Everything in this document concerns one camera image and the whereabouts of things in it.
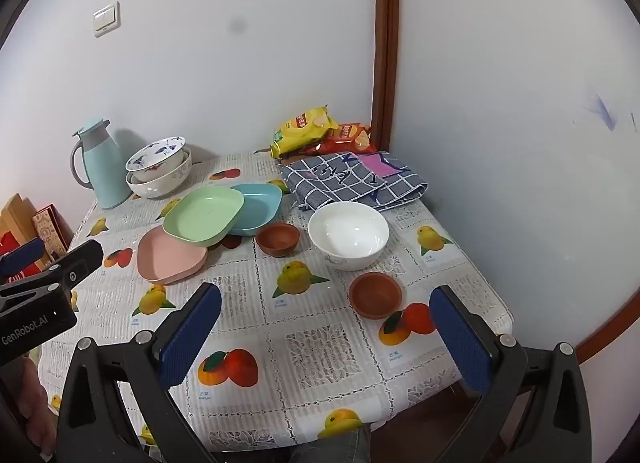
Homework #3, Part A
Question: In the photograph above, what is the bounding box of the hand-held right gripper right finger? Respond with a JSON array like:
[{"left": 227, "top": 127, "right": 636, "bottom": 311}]
[{"left": 429, "top": 284, "right": 606, "bottom": 463}]

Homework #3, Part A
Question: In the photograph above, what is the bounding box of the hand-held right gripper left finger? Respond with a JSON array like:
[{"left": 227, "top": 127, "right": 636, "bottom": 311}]
[{"left": 56, "top": 282, "right": 222, "bottom": 463}]

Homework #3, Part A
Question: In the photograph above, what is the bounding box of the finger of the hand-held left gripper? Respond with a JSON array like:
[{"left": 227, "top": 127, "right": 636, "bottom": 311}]
[
  {"left": 0, "top": 237, "right": 44, "bottom": 279},
  {"left": 49, "top": 239, "right": 105, "bottom": 290}
]

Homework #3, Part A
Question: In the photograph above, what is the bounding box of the pink plate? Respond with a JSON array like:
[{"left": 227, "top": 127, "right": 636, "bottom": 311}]
[{"left": 137, "top": 224, "right": 209, "bottom": 286}]

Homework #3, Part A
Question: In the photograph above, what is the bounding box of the small brown bowl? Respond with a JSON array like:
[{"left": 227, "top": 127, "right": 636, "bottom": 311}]
[
  {"left": 255, "top": 222, "right": 301, "bottom": 258},
  {"left": 348, "top": 271, "right": 404, "bottom": 320}
]

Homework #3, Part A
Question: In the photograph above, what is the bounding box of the green plate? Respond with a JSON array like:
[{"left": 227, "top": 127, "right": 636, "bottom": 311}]
[{"left": 163, "top": 187, "right": 246, "bottom": 247}]

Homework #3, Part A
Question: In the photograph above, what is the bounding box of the blue plate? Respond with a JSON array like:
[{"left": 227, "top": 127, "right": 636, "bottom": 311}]
[{"left": 227, "top": 184, "right": 283, "bottom": 237}]

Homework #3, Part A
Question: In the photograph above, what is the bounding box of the plain white bowl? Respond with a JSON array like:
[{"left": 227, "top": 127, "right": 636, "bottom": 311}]
[{"left": 307, "top": 202, "right": 390, "bottom": 272}]

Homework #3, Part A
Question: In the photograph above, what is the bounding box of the person's left hand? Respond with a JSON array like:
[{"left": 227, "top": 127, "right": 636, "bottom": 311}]
[{"left": 0, "top": 357, "right": 57, "bottom": 461}]

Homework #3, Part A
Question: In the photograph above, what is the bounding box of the red box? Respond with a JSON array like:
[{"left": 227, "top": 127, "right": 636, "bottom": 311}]
[{"left": 0, "top": 230, "right": 27, "bottom": 284}]

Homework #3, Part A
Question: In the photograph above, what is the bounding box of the brown patterned box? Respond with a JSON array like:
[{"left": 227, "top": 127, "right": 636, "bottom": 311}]
[{"left": 32, "top": 203, "right": 72, "bottom": 255}]

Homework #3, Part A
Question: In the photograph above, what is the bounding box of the light blue thermos jug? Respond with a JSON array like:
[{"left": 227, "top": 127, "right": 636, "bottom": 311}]
[{"left": 71, "top": 118, "right": 133, "bottom": 209}]

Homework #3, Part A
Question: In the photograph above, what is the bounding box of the fruit print tablecloth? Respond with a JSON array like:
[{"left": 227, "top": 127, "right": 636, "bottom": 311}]
[{"left": 37, "top": 148, "right": 516, "bottom": 454}]

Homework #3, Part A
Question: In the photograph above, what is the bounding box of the grey patterned white bowl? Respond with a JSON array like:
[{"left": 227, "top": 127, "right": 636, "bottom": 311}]
[{"left": 125, "top": 148, "right": 193, "bottom": 200}]

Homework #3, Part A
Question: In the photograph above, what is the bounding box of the blue floral white bowl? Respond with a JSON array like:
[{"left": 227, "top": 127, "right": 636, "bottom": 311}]
[{"left": 125, "top": 136, "right": 187, "bottom": 183}]

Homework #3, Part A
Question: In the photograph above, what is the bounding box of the brown wooden baseboard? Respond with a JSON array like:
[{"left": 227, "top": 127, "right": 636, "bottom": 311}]
[{"left": 575, "top": 310, "right": 640, "bottom": 365}]

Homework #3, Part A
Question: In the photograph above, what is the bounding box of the person's leg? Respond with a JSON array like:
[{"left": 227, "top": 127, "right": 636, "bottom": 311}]
[{"left": 290, "top": 423, "right": 373, "bottom": 463}]

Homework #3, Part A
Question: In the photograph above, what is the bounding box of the grey checkered cloth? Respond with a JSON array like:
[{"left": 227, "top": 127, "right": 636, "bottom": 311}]
[{"left": 277, "top": 150, "right": 430, "bottom": 214}]

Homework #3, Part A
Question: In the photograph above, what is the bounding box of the red chips bag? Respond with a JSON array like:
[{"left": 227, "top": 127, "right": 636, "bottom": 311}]
[{"left": 305, "top": 123, "right": 376, "bottom": 156}]

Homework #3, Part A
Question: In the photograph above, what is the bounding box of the yellow chips bag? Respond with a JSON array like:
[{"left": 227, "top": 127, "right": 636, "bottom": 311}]
[{"left": 270, "top": 106, "right": 341, "bottom": 159}]

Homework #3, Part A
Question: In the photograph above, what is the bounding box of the brown wooden door trim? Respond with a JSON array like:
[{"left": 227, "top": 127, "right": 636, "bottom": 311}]
[{"left": 370, "top": 0, "right": 401, "bottom": 154}]

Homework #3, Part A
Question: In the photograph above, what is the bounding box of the white light switch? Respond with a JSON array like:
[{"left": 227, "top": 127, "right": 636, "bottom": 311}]
[{"left": 92, "top": 0, "right": 122, "bottom": 38}]

